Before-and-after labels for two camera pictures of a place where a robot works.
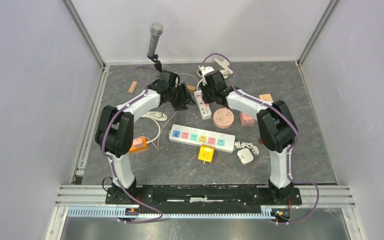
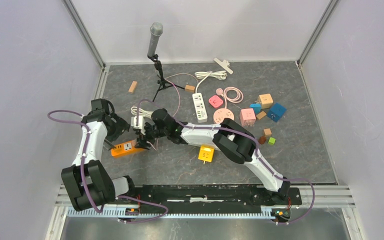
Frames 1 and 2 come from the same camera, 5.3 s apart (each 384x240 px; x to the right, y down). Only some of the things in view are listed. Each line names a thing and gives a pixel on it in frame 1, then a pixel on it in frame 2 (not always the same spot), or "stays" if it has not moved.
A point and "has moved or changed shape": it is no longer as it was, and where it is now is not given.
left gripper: (186, 98) to (120, 126)
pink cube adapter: (246, 120) stays
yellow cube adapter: (206, 153) stays
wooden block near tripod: (191, 87) stays
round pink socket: (223, 118) stays
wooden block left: (132, 88) stays
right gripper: (203, 88) to (142, 142)
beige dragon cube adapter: (266, 97) stays
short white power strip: (205, 112) has moved or changed shape
